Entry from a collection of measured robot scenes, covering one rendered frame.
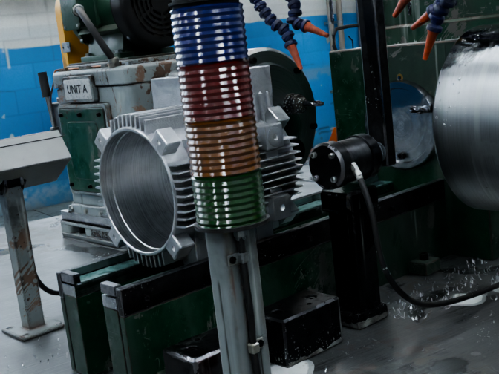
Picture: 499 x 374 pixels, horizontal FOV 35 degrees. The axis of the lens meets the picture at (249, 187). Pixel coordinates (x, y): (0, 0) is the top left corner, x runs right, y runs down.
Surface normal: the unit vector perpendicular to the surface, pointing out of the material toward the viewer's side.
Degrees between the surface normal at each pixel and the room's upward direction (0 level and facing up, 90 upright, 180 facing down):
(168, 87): 90
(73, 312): 90
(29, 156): 57
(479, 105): 73
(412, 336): 0
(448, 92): 66
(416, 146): 90
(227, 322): 90
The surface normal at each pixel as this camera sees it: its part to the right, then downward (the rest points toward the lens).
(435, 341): -0.11, -0.98
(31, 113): 0.54, 0.09
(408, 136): -0.73, 0.21
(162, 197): 0.57, -0.35
